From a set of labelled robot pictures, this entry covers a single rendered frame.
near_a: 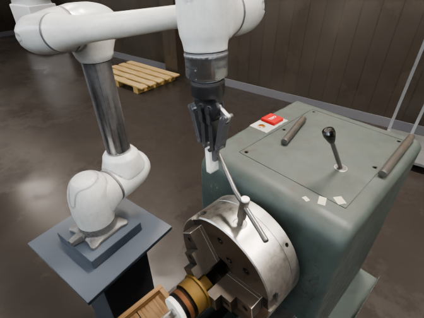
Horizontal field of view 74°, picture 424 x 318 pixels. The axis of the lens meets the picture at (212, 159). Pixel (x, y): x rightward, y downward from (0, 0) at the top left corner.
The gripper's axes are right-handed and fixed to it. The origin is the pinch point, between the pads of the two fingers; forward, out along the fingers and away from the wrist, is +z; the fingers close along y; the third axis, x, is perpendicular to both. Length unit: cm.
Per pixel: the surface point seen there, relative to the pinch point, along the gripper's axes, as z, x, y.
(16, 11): -11, 129, -746
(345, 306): 82, 44, 30
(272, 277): 19.3, -5.2, 23.5
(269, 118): 5.8, 40.8, -11.8
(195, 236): 15.9, -11.0, 4.3
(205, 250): 19.5, -10.2, 6.8
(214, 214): 11.6, -5.4, 5.6
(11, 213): 118, -44, -207
